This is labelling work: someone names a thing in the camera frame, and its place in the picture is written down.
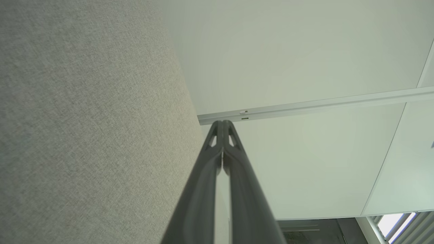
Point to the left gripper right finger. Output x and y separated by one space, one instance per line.
251 210

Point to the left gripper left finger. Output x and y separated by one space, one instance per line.
196 210

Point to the window with white blinds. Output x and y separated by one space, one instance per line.
393 223

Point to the grey partition post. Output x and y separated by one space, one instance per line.
305 105

